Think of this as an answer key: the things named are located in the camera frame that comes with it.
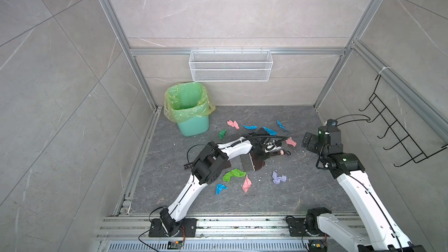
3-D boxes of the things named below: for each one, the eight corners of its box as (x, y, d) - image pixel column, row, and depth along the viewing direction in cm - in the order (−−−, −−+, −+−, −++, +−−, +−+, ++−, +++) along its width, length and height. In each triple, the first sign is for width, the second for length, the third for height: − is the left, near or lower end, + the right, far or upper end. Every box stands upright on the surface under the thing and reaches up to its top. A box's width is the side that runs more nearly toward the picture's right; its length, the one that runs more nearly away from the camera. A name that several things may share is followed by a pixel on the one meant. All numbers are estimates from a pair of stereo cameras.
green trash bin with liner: (172, 140, 105) (159, 112, 85) (179, 112, 120) (169, 82, 100) (212, 140, 105) (208, 112, 85) (214, 112, 120) (211, 82, 100)
